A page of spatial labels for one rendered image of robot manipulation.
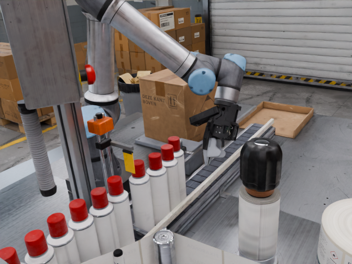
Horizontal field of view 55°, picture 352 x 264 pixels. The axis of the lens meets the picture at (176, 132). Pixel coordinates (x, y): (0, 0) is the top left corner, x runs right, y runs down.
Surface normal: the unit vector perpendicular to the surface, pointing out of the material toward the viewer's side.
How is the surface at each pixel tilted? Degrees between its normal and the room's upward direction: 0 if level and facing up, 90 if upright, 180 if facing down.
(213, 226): 0
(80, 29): 90
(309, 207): 0
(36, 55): 90
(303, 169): 0
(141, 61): 90
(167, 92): 90
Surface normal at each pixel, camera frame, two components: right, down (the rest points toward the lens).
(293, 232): -0.07, -0.91
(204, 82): -0.07, 0.45
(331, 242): -0.96, 0.17
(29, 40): 0.34, 0.36
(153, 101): -0.64, 0.35
